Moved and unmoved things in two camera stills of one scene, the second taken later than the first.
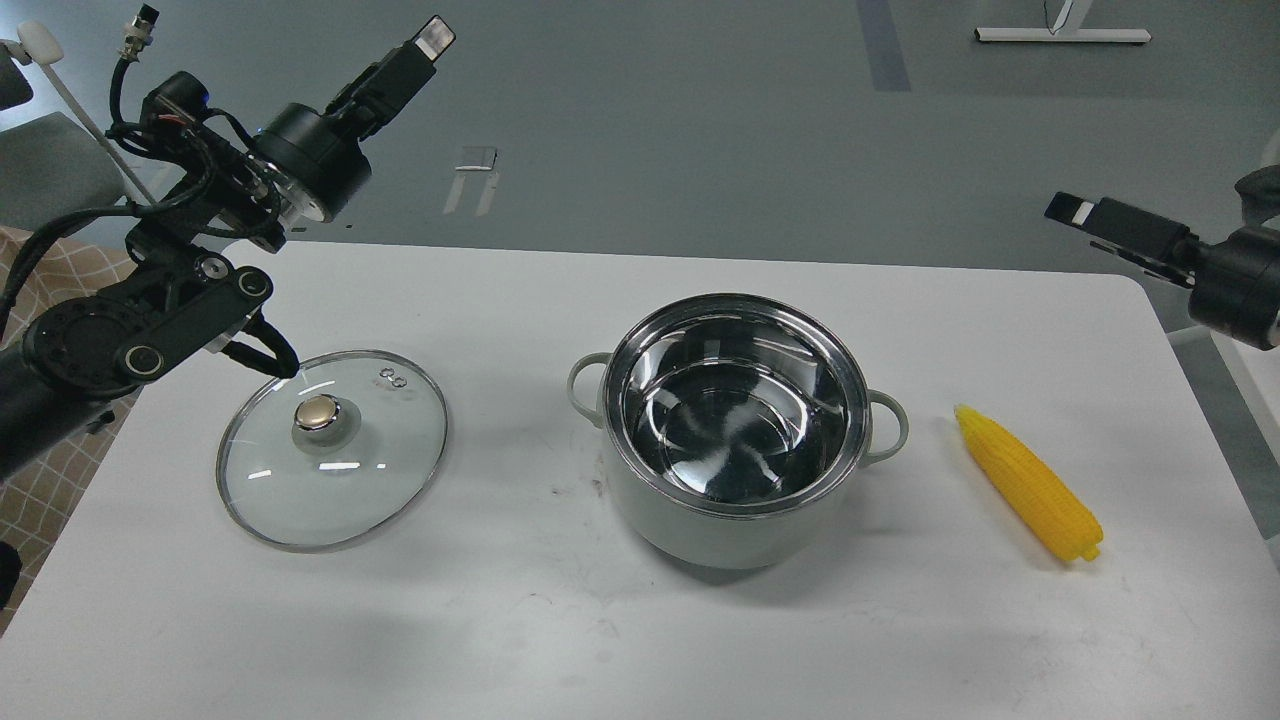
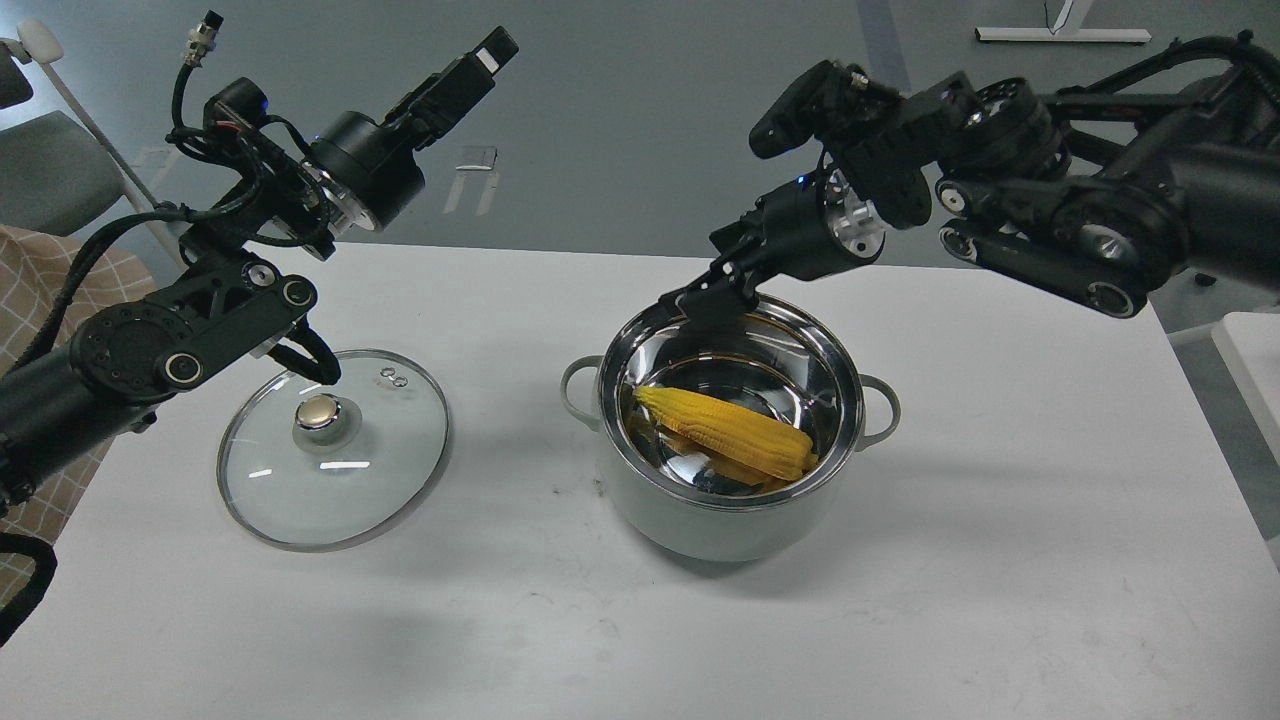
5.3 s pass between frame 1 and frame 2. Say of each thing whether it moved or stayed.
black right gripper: moved
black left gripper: moved
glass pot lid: stayed
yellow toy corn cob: moved
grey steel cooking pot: stayed
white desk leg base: stayed
